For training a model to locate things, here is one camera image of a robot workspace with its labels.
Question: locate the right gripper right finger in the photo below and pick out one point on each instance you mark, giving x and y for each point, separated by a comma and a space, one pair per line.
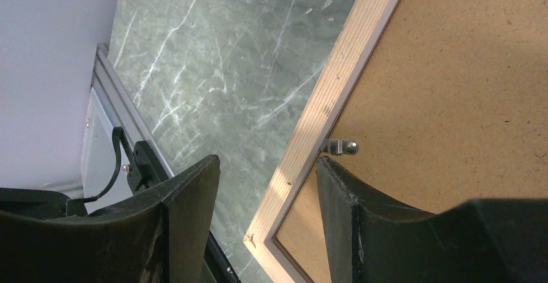
372, 237

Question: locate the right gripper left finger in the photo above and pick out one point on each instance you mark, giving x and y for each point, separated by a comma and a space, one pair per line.
35, 250

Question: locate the brown backing board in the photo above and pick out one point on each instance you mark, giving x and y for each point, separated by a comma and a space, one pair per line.
452, 104

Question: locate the white wooden picture frame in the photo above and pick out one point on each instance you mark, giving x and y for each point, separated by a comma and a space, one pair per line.
356, 42

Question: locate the aluminium extrusion rail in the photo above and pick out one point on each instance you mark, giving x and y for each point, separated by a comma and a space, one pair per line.
110, 106

